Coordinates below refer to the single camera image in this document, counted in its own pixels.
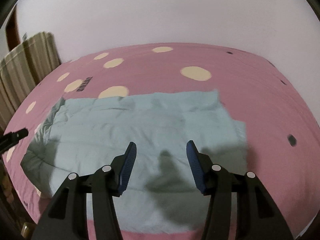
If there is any light blue puffer jacket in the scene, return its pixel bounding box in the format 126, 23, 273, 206
21, 90, 247, 234

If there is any striped headboard cover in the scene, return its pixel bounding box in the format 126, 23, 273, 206
1, 31, 61, 133

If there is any pink polka dot bedsheet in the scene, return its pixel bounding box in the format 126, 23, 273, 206
7, 43, 319, 236

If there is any brown wooden door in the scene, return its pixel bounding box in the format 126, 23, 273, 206
5, 6, 21, 51

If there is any wall light switch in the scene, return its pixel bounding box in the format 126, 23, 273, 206
22, 33, 28, 42

